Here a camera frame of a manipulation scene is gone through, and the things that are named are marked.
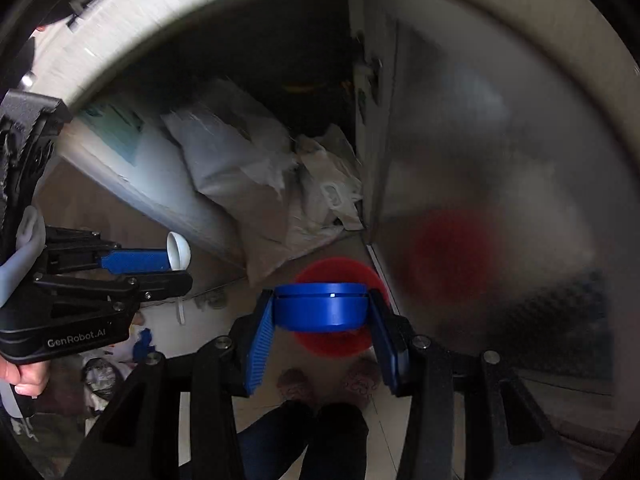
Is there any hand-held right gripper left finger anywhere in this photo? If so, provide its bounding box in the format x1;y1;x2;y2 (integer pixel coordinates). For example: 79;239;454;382
65;294;276;480

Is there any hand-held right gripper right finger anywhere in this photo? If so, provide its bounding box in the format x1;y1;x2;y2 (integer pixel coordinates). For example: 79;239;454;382
367;290;583;480

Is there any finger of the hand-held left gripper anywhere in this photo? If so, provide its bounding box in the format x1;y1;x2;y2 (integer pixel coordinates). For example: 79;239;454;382
32;271;193;313
45;227;173;276

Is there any white plastic spoon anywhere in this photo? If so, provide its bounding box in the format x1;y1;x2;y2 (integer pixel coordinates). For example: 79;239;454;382
166;231;192;327

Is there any blue round lid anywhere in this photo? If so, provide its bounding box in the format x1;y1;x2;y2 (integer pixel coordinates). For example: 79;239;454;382
272;282;370;333

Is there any red plastic basin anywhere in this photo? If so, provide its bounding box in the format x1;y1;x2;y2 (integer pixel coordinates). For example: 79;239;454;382
291;257;388;358

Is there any person's left hand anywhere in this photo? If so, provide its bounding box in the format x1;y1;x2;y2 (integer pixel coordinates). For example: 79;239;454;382
0;360;51;397

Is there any pink slipper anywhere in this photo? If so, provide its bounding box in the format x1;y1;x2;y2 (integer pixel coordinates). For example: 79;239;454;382
342;357;381;408
277;369;317;411

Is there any black plastic bag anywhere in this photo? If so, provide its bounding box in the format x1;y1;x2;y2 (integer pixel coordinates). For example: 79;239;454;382
82;357;121;401

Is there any blue white cloth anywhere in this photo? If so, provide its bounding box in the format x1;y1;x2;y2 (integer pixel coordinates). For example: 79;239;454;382
132;327;157;363

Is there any person's left leg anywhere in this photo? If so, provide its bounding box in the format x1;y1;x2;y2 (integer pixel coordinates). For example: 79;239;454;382
235;402;318;480

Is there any person's leg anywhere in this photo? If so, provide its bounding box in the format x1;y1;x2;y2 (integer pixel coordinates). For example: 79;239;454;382
312;402;370;480
235;402;318;480

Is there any person's right leg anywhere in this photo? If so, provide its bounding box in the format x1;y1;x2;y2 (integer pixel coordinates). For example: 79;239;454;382
312;402;370;480

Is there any flat white woven sack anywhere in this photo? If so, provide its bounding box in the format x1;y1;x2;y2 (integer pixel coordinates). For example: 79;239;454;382
280;210;348;266

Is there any large white woven sack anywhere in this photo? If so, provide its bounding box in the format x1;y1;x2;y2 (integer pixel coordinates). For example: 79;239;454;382
161;77;301;288

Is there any white plastic bag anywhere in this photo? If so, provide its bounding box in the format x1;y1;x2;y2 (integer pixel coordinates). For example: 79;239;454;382
292;125;365;233

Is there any steel cabinet door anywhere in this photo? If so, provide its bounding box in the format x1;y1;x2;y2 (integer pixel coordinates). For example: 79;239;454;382
360;15;621;396

